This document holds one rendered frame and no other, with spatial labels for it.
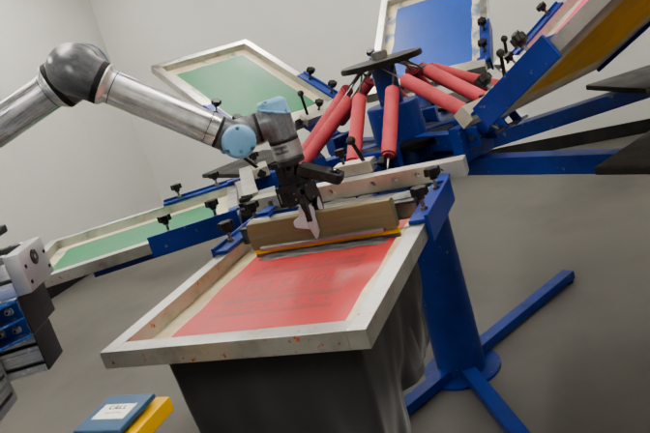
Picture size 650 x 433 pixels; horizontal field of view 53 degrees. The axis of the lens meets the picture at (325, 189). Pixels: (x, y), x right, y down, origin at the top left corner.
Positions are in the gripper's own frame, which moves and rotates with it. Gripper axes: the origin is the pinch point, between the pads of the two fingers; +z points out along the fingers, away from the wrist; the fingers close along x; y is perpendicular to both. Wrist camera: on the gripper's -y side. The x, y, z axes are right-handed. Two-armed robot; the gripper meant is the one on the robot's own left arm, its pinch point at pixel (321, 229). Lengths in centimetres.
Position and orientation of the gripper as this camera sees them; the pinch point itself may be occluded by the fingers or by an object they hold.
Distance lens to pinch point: 164.9
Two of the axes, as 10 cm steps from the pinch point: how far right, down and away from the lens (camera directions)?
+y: -8.9, 2.0, 4.1
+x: -3.4, 3.1, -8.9
